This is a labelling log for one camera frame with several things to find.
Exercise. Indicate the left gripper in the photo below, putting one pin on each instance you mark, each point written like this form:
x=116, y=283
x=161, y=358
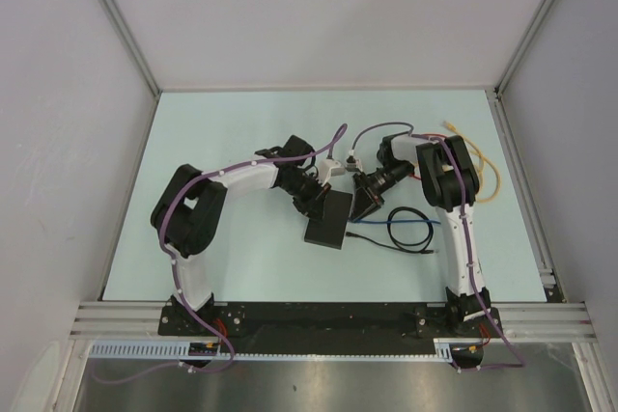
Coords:
x=314, y=205

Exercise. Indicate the aluminium frame rail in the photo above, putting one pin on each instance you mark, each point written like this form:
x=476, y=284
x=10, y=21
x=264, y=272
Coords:
x=519, y=322

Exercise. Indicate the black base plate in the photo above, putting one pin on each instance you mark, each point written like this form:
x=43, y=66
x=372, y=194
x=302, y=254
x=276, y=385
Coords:
x=331, y=329

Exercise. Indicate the black network switch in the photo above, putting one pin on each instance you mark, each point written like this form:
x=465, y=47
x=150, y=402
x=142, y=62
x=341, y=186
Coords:
x=330, y=231

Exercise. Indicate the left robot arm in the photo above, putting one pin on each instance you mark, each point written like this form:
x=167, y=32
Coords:
x=187, y=214

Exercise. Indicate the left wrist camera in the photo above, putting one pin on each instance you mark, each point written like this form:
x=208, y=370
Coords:
x=329, y=168

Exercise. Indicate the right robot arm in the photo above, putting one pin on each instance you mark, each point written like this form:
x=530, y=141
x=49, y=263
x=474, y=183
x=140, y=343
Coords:
x=450, y=184

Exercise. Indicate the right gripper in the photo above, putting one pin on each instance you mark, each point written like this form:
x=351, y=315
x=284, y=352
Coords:
x=368, y=198

